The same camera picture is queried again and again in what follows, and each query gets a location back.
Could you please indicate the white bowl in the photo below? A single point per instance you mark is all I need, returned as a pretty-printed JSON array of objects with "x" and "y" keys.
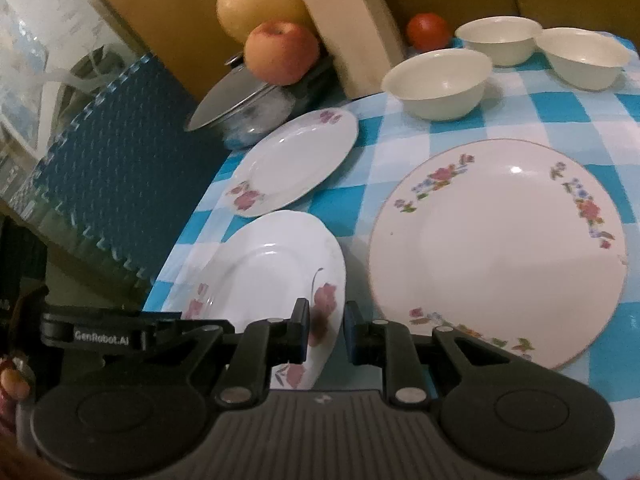
[
  {"x": 435, "y": 95},
  {"x": 500, "y": 50},
  {"x": 585, "y": 70}
]

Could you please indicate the red tomato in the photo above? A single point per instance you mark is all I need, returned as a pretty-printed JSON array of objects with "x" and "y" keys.
[{"x": 427, "y": 32}]

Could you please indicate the translucent plastic sheet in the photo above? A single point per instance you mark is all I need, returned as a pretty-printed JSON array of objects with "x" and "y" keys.
[{"x": 40, "y": 60}]

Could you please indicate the small plate single pink flower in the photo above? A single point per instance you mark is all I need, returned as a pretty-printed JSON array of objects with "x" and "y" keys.
[{"x": 265, "y": 265}]

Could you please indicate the yellow pomelo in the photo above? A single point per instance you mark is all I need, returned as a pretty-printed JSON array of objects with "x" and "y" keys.
[{"x": 255, "y": 0}]

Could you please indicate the small plate pink flower clusters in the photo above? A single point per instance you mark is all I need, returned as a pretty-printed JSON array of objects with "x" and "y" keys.
[{"x": 295, "y": 160}]

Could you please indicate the blue foam puzzle mat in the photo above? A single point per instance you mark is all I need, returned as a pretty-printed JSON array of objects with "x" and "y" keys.
[{"x": 125, "y": 160}]

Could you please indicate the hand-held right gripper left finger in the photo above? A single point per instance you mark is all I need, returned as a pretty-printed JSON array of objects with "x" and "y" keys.
[{"x": 302, "y": 340}]

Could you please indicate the person's left hand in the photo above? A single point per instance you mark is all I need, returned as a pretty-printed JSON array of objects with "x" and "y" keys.
[{"x": 14, "y": 385}]

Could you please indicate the large floral plate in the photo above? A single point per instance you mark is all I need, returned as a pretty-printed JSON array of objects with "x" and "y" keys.
[{"x": 500, "y": 250}]

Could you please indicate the blue white checkered tablecloth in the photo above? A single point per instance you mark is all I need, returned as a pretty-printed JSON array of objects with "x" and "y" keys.
[{"x": 615, "y": 125}]

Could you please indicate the wooden knife block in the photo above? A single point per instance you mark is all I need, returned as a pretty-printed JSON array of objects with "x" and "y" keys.
[{"x": 350, "y": 35}]

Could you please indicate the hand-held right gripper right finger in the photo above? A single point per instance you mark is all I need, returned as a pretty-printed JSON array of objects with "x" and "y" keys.
[{"x": 350, "y": 340}]

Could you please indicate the red apple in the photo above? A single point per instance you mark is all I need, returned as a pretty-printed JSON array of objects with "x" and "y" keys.
[{"x": 280, "y": 52}]

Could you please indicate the steel pot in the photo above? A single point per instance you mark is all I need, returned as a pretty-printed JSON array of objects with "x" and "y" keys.
[{"x": 265, "y": 117}]

